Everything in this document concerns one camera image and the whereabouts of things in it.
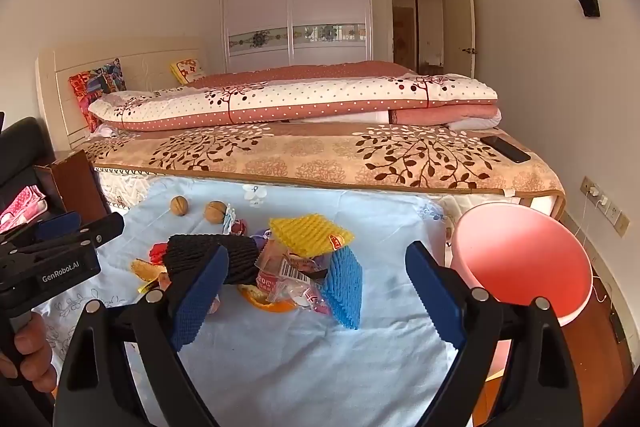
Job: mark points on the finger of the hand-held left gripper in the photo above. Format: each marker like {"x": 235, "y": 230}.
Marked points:
{"x": 57, "y": 225}
{"x": 107, "y": 227}

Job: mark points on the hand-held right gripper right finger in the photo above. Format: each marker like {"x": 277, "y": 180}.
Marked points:
{"x": 435, "y": 292}

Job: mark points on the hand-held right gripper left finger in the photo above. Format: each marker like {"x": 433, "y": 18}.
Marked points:
{"x": 197, "y": 302}

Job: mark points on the red foam fruit net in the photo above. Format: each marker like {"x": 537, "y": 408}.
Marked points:
{"x": 157, "y": 253}

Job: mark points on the black foam fruit net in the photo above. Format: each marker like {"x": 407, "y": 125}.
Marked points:
{"x": 240, "y": 257}

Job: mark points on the blue foam fruit net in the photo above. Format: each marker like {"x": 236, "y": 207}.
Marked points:
{"x": 345, "y": 292}

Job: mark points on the pink plastic basin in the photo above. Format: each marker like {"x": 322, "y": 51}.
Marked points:
{"x": 520, "y": 257}

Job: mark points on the yellow foam fruit net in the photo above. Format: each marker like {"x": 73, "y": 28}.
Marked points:
{"x": 305, "y": 234}

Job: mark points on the person's left hand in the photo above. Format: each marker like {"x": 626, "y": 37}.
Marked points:
{"x": 31, "y": 349}

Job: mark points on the pink patterned cloth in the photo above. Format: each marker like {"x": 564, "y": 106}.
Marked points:
{"x": 22, "y": 207}

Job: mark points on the brown wooden nightstand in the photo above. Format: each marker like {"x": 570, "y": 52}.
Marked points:
{"x": 75, "y": 182}

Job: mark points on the orange peel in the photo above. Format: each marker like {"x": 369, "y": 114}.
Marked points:
{"x": 145, "y": 270}
{"x": 265, "y": 303}

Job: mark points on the walnut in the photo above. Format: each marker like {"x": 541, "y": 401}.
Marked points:
{"x": 179, "y": 206}
{"x": 216, "y": 211}

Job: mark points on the black chair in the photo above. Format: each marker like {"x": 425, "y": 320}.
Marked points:
{"x": 25, "y": 147}

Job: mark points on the small red packet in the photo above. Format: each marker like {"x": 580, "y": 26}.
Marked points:
{"x": 241, "y": 227}

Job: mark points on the clear plastic wrapper red label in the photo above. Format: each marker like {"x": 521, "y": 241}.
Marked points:
{"x": 290, "y": 279}

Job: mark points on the light blue tablecloth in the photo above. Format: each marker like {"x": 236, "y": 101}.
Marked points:
{"x": 300, "y": 357}

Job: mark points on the colourful patchwork pillow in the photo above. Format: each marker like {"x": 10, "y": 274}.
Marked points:
{"x": 97, "y": 84}

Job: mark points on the black smartphone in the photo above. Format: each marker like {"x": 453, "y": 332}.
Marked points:
{"x": 505, "y": 149}

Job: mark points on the cream wooden bed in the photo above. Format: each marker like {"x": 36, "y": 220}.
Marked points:
{"x": 75, "y": 62}

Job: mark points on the yellow flower pillow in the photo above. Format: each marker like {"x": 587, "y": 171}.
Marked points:
{"x": 187, "y": 70}

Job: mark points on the brown leaf print blanket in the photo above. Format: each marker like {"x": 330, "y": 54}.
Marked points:
{"x": 300, "y": 157}

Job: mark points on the black device on floor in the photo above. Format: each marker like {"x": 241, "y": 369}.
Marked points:
{"x": 618, "y": 328}

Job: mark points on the folded pink dotted quilt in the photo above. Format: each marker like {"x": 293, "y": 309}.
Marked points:
{"x": 300, "y": 99}

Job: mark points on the white door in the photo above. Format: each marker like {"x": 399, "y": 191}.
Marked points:
{"x": 457, "y": 22}

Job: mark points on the black wall bracket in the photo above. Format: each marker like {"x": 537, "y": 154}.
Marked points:
{"x": 588, "y": 4}

